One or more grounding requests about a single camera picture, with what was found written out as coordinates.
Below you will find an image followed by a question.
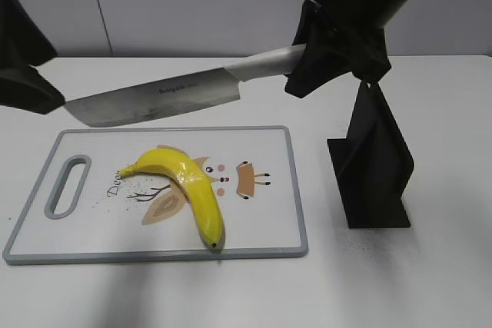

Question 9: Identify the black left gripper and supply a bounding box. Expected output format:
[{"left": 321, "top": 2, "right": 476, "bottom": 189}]
[{"left": 1, "top": 0, "right": 64, "bottom": 114}]

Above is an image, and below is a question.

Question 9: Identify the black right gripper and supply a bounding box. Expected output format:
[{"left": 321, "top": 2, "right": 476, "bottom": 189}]
[{"left": 284, "top": 0, "right": 408, "bottom": 98}]

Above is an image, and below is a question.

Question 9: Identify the white-handled kitchen knife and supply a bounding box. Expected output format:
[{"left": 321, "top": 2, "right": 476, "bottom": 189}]
[{"left": 64, "top": 44, "right": 306, "bottom": 128}]

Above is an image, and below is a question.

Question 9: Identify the yellow plastic banana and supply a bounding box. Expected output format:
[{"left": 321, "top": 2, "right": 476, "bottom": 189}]
[{"left": 118, "top": 147, "right": 224, "bottom": 249}]

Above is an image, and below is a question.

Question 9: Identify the black knife stand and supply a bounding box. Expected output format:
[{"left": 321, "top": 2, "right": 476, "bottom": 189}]
[{"left": 327, "top": 81, "right": 414, "bottom": 229}]

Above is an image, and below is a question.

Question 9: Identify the white grey-rimmed cutting board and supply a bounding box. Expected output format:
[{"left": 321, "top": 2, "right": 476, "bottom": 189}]
[{"left": 3, "top": 126, "right": 308, "bottom": 265}]

